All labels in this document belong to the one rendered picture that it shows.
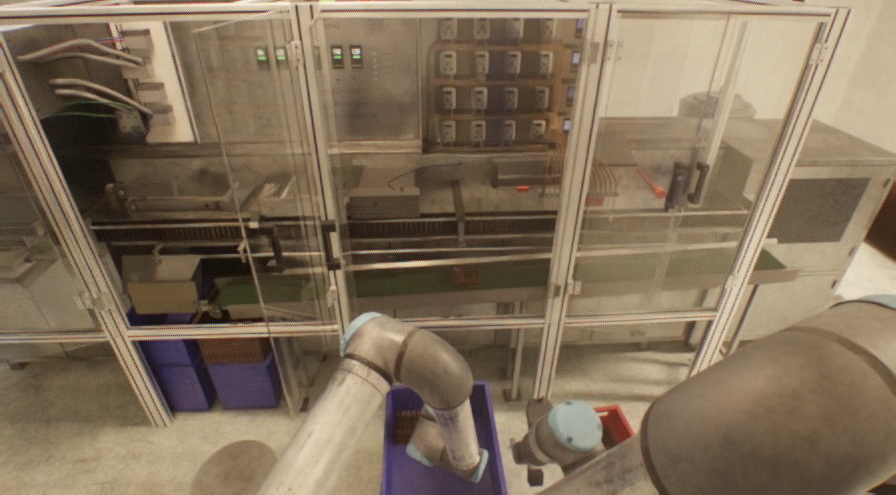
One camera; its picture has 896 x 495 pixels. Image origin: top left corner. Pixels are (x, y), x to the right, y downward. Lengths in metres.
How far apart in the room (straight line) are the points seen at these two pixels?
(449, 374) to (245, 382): 1.57
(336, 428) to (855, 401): 0.74
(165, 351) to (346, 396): 1.54
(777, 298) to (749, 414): 2.49
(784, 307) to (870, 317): 2.47
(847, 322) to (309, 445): 0.77
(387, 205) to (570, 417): 1.13
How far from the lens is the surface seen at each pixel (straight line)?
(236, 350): 2.26
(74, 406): 2.98
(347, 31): 1.99
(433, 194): 2.12
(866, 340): 0.46
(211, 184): 2.29
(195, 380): 2.47
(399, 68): 2.00
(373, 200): 1.78
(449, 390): 0.96
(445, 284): 1.95
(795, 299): 2.96
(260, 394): 2.44
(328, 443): 0.91
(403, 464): 1.96
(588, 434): 0.93
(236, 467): 2.06
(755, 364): 0.42
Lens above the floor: 1.89
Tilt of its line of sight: 30 degrees down
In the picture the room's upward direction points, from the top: straight up
